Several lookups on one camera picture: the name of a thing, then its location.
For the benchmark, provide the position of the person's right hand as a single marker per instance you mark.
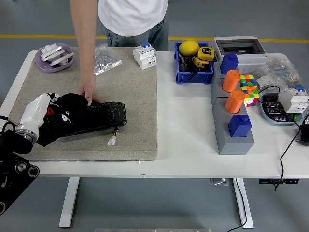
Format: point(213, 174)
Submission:
point(88, 84)

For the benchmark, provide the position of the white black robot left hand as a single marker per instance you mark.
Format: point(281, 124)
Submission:
point(33, 111)

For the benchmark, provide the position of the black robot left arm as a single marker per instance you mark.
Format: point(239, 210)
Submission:
point(12, 178)

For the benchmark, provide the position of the person's right forearm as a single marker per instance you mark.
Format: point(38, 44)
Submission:
point(84, 43)

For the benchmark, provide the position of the black desk control panel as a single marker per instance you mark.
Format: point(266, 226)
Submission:
point(265, 181)

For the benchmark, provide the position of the clear bag of screws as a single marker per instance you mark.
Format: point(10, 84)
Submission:
point(108, 62)

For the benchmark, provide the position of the purple plastic dish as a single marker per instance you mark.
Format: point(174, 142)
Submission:
point(43, 66)

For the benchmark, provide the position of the grey-brown mat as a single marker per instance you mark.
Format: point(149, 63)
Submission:
point(132, 96)

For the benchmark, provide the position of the long white plastic bar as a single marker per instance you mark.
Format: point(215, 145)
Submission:
point(51, 53)

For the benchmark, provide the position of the small white plastic block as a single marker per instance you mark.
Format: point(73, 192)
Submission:
point(49, 47)

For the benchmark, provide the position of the white circuit breaker blue lever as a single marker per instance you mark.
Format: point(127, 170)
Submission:
point(144, 56)

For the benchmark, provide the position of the person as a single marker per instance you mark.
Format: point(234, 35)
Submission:
point(132, 14)

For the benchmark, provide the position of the black hand tool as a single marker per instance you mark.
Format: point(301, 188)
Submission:
point(183, 64)

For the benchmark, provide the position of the white table leg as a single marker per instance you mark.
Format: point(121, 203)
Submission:
point(242, 193)
point(68, 203)

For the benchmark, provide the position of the blue plastic bin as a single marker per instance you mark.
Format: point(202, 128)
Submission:
point(193, 77)

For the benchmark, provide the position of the yellow ball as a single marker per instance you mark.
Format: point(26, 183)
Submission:
point(188, 48)

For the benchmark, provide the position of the yellow black tape measure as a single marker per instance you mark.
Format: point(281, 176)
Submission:
point(200, 63)

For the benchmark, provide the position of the round yellow tape measure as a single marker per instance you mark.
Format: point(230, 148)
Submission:
point(206, 53)

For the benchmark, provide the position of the grey peg holder block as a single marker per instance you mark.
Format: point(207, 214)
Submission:
point(216, 87)
point(231, 145)

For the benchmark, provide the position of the blue block with knob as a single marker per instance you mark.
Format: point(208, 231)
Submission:
point(228, 64)
point(239, 126)

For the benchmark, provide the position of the orange cylinder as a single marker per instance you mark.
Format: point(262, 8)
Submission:
point(234, 101)
point(230, 82)

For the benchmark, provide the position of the colourful puzzle cube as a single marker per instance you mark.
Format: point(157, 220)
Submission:
point(252, 97)
point(248, 81)

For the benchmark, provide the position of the small bag with white part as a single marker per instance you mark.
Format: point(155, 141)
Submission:
point(265, 82)

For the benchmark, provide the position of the grey-blue dish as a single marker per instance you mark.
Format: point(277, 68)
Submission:
point(265, 117)

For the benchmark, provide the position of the black electronic modules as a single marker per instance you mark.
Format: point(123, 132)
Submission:
point(272, 108)

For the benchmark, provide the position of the clear bags of small parts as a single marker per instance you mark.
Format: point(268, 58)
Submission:
point(282, 68)

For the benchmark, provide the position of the white triple circuit breaker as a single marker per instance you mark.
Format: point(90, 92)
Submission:
point(294, 99)

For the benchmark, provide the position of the black power adapter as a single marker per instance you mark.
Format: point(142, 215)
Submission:
point(304, 137)

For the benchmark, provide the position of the white plastic bracket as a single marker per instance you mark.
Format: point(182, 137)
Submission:
point(62, 59)

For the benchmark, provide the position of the grey metal bracket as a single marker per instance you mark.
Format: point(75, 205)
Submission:
point(219, 181)

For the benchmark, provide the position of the grey electrical enclosure box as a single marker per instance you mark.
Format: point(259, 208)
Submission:
point(253, 60)

